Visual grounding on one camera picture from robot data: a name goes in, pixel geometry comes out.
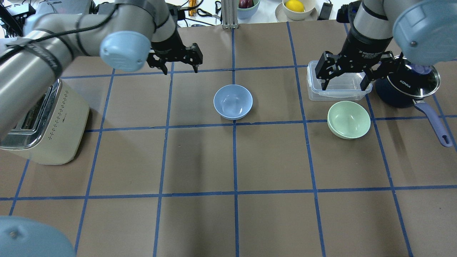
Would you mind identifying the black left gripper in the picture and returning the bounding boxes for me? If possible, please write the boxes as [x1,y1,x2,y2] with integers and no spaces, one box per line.
[147,28,203,75]

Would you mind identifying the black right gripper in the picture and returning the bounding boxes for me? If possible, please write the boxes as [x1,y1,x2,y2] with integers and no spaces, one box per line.
[315,30,404,91]

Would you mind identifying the green bowl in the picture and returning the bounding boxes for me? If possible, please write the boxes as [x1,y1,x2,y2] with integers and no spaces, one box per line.
[327,101,371,140]

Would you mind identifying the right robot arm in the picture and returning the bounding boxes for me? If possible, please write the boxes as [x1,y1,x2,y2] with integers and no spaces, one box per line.
[314,0,457,91]

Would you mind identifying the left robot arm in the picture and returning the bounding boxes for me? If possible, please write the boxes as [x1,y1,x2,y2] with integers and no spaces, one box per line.
[1,0,203,139]

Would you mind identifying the blue bowl with fruit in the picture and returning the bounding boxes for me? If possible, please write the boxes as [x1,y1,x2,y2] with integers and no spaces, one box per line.
[237,0,260,20]

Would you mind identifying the cream bowl with lemon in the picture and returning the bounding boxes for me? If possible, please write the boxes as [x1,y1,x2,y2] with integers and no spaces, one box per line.
[275,0,318,22]

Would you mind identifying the clear plastic food container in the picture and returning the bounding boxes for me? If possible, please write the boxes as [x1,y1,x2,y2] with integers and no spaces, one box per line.
[307,61,373,101]

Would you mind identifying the dark blue saucepan with lid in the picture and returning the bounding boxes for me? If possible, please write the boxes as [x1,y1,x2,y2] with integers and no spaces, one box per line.
[374,56,453,147]

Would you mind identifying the scissors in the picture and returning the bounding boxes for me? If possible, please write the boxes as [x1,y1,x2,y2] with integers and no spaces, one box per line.
[196,0,222,21]

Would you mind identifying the black power adapter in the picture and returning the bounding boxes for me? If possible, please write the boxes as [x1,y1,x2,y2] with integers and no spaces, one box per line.
[317,2,333,20]

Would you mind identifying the cream toaster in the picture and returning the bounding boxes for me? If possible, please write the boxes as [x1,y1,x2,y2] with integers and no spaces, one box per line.
[1,79,90,165]

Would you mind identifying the yellow handled tool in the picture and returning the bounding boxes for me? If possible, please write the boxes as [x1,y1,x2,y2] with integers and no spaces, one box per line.
[188,0,198,17]

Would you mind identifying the aluminium frame post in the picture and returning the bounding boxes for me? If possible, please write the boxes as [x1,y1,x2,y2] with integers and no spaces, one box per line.
[221,0,239,29]

